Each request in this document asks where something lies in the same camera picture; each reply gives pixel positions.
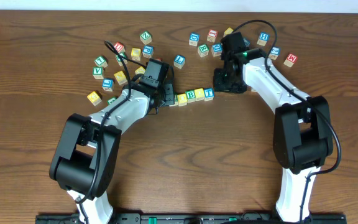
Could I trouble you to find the yellow block middle left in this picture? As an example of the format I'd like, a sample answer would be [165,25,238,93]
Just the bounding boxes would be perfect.
[135,67,145,75]

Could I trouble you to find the red M wooden block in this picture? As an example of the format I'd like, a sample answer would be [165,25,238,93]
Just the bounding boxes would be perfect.
[283,54,298,67]

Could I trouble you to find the blue L block left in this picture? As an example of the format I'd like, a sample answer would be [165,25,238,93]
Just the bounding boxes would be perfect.
[102,78,114,91]

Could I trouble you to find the green V wooden block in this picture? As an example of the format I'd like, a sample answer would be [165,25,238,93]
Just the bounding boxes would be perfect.
[93,67,104,80]

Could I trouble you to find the blue P wooden block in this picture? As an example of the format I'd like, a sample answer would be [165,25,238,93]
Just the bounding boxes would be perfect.
[142,45,154,58]

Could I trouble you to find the green block near top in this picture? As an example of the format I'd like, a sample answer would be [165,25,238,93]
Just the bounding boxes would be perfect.
[140,31,152,45]

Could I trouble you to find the blue D wooden block lower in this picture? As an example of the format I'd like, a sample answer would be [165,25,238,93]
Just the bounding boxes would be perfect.
[211,44,223,57]

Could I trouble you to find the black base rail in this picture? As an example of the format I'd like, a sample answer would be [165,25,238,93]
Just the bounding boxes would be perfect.
[35,212,347,224]

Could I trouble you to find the green r wooden block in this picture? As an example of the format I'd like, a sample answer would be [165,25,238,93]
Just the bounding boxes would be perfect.
[197,44,209,57]
[170,94,178,106]

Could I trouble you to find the green L wooden block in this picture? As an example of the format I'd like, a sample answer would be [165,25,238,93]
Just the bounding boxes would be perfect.
[94,55,108,68]

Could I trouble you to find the blue T wooden block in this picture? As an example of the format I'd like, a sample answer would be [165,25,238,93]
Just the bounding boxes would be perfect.
[204,88,214,101]

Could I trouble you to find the yellow O wooden block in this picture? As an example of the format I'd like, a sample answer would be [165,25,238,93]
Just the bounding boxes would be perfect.
[177,93,188,106]
[194,88,205,101]

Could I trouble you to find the blue D wooden block upper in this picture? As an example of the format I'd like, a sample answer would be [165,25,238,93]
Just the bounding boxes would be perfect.
[189,32,200,47]

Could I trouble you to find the green B wooden block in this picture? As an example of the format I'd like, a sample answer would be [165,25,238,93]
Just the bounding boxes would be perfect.
[185,90,196,103]

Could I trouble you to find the blue X wooden block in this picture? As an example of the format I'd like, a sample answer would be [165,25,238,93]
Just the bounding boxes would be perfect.
[243,38,250,47]

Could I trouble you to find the yellow block lower middle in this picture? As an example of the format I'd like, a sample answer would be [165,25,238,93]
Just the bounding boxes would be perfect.
[114,71,127,85]

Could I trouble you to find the blue H wooden block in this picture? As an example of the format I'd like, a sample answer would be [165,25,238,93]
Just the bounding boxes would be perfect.
[257,32,270,46]

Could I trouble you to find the yellow block upper left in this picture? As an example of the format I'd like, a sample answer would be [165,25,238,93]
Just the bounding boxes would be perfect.
[131,48,142,61]

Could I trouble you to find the blue d wooden block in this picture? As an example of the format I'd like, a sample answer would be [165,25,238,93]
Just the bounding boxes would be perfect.
[189,32,200,47]
[211,44,223,57]

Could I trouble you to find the yellow top wooden block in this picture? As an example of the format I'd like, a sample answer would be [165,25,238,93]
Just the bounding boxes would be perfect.
[223,27,233,37]

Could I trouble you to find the red I wooden block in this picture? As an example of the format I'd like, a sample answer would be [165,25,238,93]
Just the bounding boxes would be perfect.
[207,29,218,43]

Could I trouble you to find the red U wooden block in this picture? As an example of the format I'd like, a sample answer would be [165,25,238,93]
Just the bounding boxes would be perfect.
[113,42,126,54]

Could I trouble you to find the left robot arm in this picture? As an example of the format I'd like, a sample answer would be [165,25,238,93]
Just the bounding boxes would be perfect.
[49,82,175,223]

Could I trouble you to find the blue L wooden block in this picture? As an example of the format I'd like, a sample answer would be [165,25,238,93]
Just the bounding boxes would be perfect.
[173,55,186,69]

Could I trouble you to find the blue 2 wooden block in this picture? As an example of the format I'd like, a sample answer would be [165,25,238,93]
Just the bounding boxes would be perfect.
[268,47,280,60]

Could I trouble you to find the green G wooden block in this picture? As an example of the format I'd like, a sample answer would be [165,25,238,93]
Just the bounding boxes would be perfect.
[116,52,128,67]

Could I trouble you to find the yellow block far left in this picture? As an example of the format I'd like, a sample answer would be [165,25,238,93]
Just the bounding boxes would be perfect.
[87,91,102,106]

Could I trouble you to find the green 4 wooden block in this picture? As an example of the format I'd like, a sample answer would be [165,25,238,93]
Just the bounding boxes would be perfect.
[108,97,116,105]

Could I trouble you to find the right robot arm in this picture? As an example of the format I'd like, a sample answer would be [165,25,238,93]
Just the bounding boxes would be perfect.
[214,47,337,223]

